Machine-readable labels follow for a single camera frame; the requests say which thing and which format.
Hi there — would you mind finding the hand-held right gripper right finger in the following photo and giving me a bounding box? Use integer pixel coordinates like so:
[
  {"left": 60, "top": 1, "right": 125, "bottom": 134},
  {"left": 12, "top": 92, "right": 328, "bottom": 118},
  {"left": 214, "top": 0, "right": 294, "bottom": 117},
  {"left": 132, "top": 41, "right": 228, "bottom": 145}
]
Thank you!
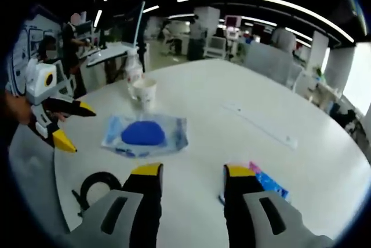
[{"left": 222, "top": 164, "right": 334, "bottom": 248}]

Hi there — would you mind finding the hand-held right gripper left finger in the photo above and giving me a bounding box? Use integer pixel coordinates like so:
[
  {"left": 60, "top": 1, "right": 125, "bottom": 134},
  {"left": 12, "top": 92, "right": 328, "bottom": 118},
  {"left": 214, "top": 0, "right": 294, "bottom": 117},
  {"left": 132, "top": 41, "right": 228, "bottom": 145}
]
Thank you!
[{"left": 69, "top": 162, "right": 164, "bottom": 248}]

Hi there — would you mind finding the blue tissue packet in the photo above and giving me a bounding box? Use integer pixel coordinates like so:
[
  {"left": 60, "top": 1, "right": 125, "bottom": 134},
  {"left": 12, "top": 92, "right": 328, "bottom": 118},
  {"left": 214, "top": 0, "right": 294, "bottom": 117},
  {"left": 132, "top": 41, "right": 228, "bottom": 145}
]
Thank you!
[{"left": 219, "top": 161, "right": 291, "bottom": 206}]

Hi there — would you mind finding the black cable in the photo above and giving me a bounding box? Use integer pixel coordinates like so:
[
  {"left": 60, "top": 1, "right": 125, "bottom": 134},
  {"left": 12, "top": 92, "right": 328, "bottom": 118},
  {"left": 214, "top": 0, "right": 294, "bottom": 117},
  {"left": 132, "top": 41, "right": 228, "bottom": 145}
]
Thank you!
[{"left": 71, "top": 172, "right": 123, "bottom": 217}]

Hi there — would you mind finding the clear bag with blue item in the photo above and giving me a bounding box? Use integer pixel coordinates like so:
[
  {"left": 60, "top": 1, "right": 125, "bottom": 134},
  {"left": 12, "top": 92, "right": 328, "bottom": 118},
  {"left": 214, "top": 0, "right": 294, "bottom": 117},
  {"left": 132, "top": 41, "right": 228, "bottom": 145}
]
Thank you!
[{"left": 100, "top": 114, "right": 189, "bottom": 159}]

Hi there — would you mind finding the clear plastic water bottle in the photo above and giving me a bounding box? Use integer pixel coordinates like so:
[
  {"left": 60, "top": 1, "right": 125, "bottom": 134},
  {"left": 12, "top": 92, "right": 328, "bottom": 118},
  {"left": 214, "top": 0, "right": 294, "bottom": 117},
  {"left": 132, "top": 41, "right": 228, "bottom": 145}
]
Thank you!
[{"left": 125, "top": 50, "right": 144, "bottom": 101}]

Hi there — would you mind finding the white printed paper cup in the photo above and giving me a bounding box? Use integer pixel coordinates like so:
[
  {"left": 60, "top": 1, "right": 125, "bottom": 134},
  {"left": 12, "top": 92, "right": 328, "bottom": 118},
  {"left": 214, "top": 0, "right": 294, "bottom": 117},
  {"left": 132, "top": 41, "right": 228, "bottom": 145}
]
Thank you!
[{"left": 132, "top": 77, "right": 158, "bottom": 112}]

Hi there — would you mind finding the white slatted chair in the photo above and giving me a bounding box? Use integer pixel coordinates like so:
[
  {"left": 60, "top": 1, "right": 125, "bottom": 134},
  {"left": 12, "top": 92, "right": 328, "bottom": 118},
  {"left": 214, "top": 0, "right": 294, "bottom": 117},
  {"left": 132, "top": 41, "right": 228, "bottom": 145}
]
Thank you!
[{"left": 54, "top": 60, "right": 76, "bottom": 99}]

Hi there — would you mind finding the white office chair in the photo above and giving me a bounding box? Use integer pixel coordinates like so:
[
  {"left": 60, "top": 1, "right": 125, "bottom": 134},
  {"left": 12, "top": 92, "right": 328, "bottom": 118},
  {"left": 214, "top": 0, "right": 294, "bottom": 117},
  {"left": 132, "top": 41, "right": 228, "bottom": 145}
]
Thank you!
[{"left": 8, "top": 123, "right": 71, "bottom": 238}]

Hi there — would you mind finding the white standing desk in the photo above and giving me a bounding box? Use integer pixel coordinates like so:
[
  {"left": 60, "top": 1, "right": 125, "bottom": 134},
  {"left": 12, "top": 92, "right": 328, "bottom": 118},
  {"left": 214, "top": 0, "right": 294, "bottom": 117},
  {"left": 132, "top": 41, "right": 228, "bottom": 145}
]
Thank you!
[{"left": 86, "top": 43, "right": 146, "bottom": 85}]

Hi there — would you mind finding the large display on stand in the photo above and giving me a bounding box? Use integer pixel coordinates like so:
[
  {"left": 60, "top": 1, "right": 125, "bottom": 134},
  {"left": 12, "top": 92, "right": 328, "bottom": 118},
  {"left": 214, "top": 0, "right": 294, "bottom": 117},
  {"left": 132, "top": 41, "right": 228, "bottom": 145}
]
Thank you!
[{"left": 121, "top": 1, "right": 146, "bottom": 48}]

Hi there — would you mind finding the white partition panel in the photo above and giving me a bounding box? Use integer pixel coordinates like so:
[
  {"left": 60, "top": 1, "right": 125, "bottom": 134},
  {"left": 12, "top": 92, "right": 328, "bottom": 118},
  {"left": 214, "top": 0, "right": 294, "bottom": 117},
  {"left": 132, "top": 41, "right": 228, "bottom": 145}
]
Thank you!
[{"left": 245, "top": 42, "right": 303, "bottom": 93}]

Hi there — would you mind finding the pink monitor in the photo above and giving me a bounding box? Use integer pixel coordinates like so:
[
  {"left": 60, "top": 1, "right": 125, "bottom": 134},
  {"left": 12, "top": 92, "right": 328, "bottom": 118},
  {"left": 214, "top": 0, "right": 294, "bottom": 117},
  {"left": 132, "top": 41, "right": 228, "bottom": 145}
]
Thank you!
[{"left": 225, "top": 15, "right": 242, "bottom": 27}]

